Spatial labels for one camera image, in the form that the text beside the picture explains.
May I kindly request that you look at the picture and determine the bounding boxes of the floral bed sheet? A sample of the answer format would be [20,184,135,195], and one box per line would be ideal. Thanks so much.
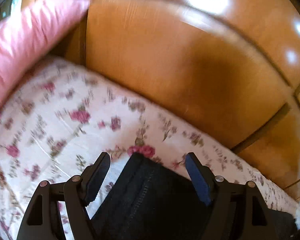
[0,55,300,240]

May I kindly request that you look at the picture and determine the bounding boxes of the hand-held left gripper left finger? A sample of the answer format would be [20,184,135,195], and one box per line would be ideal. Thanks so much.
[16,152,111,240]

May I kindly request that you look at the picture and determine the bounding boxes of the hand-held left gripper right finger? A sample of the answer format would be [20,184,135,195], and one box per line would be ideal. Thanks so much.
[185,152,278,240]

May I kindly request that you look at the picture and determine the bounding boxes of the pink pillow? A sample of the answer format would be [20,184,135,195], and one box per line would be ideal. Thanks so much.
[0,0,91,118]

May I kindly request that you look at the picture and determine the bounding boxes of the black pants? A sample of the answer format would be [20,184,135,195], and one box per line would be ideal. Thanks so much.
[90,152,298,240]

